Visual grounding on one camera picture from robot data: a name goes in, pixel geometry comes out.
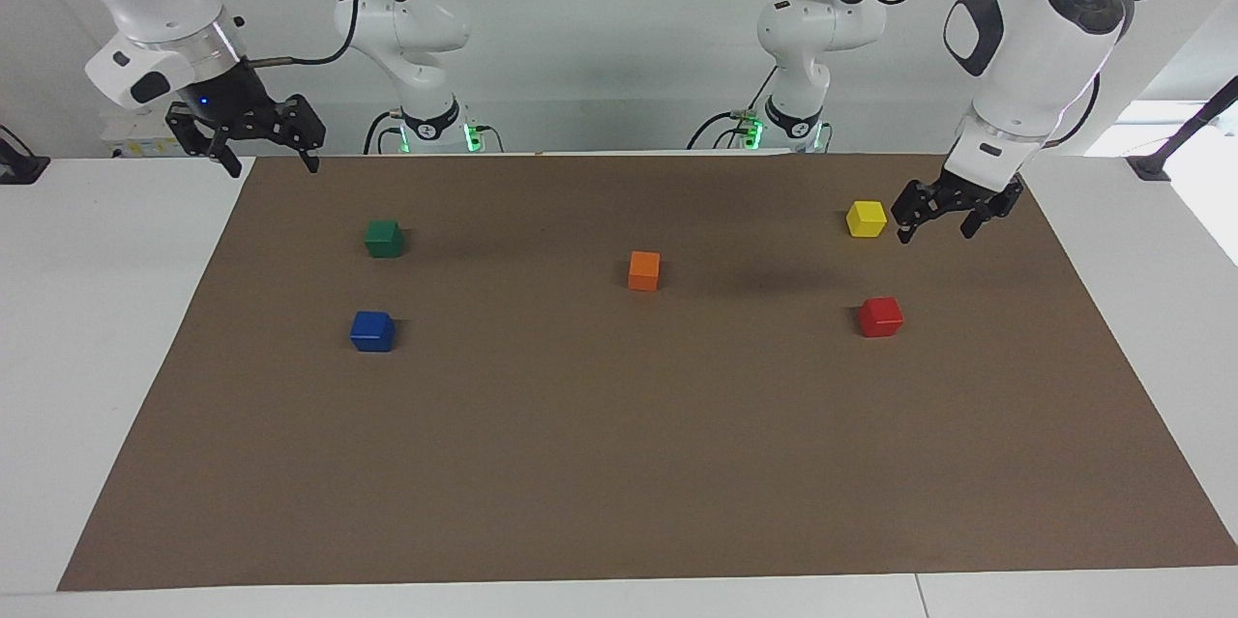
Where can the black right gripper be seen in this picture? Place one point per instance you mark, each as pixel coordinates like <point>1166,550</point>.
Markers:
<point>232,101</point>

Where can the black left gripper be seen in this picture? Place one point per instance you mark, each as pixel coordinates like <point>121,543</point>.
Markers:
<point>972,194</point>

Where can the red block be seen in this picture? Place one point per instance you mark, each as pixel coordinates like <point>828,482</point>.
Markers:
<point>881,318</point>

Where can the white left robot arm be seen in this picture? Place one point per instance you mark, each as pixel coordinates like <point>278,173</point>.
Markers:
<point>1025,47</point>

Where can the yellow block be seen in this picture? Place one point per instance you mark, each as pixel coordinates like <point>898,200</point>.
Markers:
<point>867,220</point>

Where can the green block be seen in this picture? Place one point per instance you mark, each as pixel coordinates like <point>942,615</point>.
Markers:
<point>384,239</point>

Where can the blue block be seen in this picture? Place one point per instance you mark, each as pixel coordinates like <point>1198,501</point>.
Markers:
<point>372,332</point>

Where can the orange block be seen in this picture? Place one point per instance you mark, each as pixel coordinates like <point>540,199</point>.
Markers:
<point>644,271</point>

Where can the white box with yellow label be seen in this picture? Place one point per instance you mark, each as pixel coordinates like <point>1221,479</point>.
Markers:
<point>131,146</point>

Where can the black table clamp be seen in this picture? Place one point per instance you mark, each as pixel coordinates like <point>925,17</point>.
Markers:
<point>1151,165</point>
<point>19,171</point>

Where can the brown table mat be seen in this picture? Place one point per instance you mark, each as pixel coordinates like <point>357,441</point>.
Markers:
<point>619,444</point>

